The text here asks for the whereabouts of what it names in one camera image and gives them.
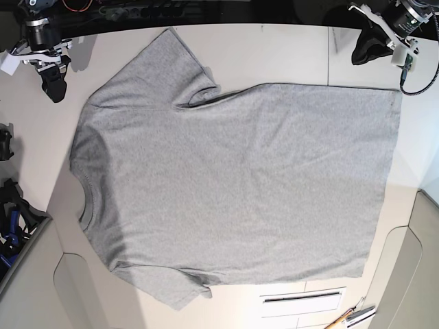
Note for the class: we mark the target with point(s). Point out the black device at left edge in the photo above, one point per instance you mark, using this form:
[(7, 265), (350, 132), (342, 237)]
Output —
[(5, 141)]

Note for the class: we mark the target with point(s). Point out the white cable slot plate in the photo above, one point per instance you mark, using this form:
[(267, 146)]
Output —
[(295, 304)]

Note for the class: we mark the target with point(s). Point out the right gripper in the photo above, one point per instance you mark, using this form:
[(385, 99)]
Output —
[(42, 47)]

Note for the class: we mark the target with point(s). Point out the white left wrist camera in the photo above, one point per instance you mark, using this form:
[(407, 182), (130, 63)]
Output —
[(405, 57)]

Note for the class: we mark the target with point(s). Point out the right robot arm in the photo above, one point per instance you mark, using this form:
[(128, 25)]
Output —
[(39, 10)]

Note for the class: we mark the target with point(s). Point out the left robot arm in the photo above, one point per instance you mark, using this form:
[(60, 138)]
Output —
[(388, 33)]

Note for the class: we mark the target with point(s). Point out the wooden handled tool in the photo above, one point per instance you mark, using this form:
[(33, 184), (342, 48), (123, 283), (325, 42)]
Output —
[(340, 319)]

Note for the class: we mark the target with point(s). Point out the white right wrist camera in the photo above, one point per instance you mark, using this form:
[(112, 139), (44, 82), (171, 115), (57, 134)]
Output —
[(9, 63)]

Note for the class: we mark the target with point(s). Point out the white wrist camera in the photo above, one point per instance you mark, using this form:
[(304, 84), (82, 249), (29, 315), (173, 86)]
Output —
[(9, 63), (405, 57)]

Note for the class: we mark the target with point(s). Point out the grey T-shirt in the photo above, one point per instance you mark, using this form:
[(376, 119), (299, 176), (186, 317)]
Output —
[(186, 189)]

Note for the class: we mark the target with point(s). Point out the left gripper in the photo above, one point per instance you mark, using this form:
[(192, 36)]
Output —
[(393, 25)]

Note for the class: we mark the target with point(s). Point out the blue and black equipment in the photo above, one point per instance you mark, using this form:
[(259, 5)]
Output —
[(19, 220)]

